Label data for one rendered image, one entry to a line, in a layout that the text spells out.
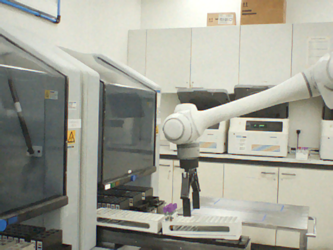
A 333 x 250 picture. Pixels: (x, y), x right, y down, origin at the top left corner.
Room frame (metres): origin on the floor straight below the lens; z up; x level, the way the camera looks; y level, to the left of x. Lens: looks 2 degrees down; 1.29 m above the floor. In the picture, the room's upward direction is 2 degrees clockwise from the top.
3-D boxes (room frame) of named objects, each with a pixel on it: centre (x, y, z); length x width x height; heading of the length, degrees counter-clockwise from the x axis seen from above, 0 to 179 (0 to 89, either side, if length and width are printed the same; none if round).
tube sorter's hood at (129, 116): (1.96, 0.40, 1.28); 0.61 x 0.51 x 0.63; 161
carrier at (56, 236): (1.29, 0.38, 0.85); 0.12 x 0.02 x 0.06; 162
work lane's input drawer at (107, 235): (1.58, -0.01, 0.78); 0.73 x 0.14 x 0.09; 71
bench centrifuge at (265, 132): (4.02, -0.92, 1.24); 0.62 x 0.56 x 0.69; 162
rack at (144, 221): (1.64, 0.16, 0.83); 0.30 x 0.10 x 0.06; 71
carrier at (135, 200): (1.96, 0.15, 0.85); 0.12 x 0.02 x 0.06; 161
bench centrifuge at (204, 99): (4.20, -0.37, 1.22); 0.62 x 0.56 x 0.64; 160
